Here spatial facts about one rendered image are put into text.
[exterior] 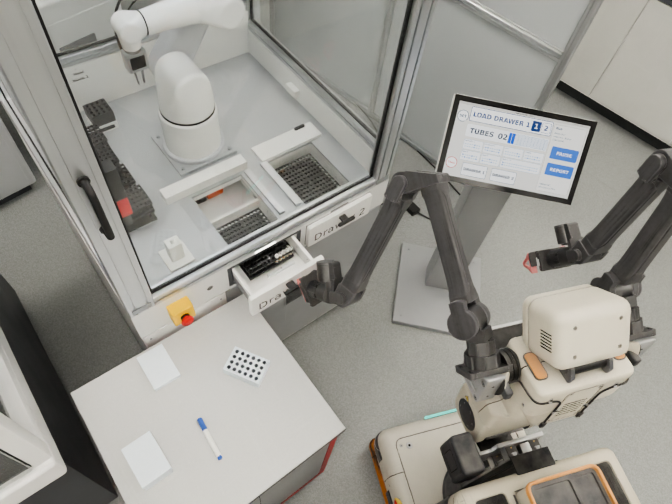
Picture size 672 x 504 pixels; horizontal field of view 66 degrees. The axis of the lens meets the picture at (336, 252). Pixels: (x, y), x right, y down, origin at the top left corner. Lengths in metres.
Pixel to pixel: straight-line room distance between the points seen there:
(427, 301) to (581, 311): 1.55
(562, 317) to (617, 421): 1.71
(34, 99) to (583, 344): 1.21
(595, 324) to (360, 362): 1.48
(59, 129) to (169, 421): 0.95
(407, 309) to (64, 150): 1.98
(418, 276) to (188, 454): 1.62
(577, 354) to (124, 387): 1.29
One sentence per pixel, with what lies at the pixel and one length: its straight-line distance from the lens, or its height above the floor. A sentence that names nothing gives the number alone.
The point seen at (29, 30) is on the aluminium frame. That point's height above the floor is 1.86.
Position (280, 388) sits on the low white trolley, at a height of 0.76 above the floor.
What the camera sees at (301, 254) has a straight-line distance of 1.80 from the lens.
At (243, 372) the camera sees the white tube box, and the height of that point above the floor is 0.80.
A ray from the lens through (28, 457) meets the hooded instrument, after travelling 1.54.
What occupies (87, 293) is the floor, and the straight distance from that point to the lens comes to 2.87.
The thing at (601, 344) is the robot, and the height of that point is 1.33.
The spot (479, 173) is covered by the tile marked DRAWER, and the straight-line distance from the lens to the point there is 2.01.
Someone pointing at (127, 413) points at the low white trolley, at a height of 0.76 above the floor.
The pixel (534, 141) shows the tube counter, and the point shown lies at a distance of 2.05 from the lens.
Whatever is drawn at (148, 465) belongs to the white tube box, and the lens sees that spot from 1.63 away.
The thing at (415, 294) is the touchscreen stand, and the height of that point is 0.04.
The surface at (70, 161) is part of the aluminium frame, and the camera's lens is 1.14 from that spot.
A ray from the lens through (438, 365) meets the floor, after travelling 2.66.
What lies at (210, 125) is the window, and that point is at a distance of 1.26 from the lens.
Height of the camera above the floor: 2.37
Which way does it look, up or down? 56 degrees down
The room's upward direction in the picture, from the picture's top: 10 degrees clockwise
